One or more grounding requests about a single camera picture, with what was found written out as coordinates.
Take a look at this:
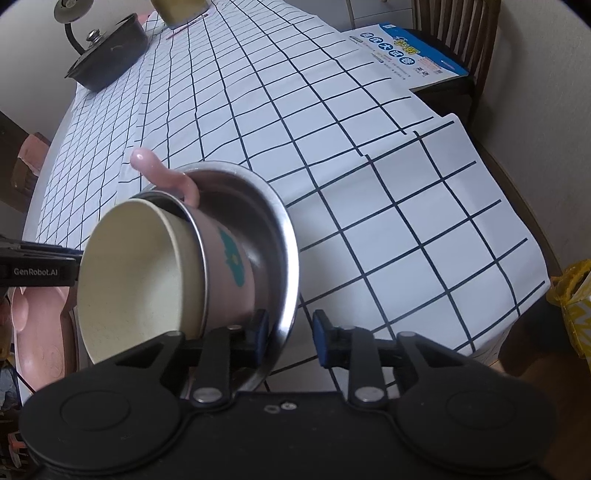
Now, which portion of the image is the pink eared plate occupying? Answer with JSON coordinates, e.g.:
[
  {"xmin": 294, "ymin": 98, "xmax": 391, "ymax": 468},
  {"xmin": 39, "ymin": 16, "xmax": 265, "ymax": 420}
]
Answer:
[{"xmin": 9, "ymin": 286, "xmax": 80, "ymax": 389}]

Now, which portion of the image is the yellow printed bag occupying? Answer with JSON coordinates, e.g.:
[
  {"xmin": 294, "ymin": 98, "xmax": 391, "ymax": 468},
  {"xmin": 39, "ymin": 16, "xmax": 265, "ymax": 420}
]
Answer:
[{"xmin": 547, "ymin": 260, "xmax": 591, "ymax": 361}]

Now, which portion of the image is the white checked tablecloth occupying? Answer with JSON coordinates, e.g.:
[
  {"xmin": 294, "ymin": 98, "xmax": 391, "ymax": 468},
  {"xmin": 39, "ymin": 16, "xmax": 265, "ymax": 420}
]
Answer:
[{"xmin": 39, "ymin": 0, "xmax": 552, "ymax": 377}]

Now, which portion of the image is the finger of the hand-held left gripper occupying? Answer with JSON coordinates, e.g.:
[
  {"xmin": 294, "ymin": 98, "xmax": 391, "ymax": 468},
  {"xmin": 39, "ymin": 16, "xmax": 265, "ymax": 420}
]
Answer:
[{"xmin": 0, "ymin": 235, "xmax": 85, "ymax": 261}]

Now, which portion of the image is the blue and white booklet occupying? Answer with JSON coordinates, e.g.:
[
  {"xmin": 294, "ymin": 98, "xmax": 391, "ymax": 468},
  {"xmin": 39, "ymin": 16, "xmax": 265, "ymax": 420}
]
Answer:
[{"xmin": 347, "ymin": 22, "xmax": 472, "ymax": 94}]

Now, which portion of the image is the pink towel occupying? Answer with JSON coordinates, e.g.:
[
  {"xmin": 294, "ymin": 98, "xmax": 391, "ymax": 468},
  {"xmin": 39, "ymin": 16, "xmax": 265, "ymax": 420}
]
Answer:
[{"xmin": 18, "ymin": 133, "xmax": 51, "ymax": 174}]

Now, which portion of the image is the white cabinet with wooden top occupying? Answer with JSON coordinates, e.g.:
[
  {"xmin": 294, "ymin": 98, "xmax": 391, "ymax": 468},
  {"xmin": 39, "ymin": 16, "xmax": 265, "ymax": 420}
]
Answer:
[{"xmin": 342, "ymin": 0, "xmax": 415, "ymax": 29}]

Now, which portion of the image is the wooden chair with towel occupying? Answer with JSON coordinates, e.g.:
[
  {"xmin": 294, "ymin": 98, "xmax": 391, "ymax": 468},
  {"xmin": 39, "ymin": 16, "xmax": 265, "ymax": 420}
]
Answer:
[{"xmin": 10, "ymin": 131, "xmax": 52, "ymax": 193}]

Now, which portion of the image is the large steel bowl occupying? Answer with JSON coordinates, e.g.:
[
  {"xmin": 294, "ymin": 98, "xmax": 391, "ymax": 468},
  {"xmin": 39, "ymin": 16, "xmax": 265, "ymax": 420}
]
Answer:
[{"xmin": 139, "ymin": 161, "xmax": 302, "ymax": 394}]

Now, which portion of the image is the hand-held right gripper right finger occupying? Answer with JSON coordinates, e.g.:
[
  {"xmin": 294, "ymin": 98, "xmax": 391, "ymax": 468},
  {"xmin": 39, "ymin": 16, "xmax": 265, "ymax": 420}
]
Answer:
[{"xmin": 312, "ymin": 310, "xmax": 462, "ymax": 408}]

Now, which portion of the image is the black pot with glass lid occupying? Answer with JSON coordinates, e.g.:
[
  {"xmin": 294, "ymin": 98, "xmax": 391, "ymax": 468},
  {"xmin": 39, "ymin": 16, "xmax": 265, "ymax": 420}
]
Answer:
[{"xmin": 65, "ymin": 13, "xmax": 150, "ymax": 92}]

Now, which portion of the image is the red pen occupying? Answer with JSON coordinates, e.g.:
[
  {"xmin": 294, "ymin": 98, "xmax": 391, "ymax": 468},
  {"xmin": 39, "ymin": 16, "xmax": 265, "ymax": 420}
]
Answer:
[{"xmin": 165, "ymin": 14, "xmax": 209, "ymax": 40}]

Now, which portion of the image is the gold thermos jug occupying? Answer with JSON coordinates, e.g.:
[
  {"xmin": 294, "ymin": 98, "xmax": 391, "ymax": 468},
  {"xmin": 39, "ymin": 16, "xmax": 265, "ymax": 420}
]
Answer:
[{"xmin": 152, "ymin": 0, "xmax": 211, "ymax": 29}]

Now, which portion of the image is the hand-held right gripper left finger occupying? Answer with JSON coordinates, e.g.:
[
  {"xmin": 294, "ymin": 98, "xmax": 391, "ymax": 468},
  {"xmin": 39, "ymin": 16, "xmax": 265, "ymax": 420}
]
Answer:
[{"xmin": 115, "ymin": 309, "xmax": 270, "ymax": 408}]

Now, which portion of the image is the pink steel-lined bowl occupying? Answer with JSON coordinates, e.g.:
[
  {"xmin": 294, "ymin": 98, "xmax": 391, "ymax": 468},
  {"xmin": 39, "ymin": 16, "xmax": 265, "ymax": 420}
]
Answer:
[{"xmin": 130, "ymin": 148, "xmax": 260, "ymax": 340}]

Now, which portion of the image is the grey desk lamp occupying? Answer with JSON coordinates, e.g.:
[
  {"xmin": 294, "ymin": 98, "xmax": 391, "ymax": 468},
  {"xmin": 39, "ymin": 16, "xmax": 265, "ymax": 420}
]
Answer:
[{"xmin": 53, "ymin": 0, "xmax": 89, "ymax": 52}]

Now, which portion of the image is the cream bowl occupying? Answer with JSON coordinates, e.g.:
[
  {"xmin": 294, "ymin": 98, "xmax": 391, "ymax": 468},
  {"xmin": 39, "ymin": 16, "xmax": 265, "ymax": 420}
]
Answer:
[{"xmin": 76, "ymin": 198, "xmax": 206, "ymax": 368}]

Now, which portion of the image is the brown wooden chair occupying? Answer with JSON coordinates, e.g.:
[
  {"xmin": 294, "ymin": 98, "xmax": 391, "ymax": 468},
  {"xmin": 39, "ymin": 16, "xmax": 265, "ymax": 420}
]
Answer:
[{"xmin": 410, "ymin": 0, "xmax": 503, "ymax": 136}]

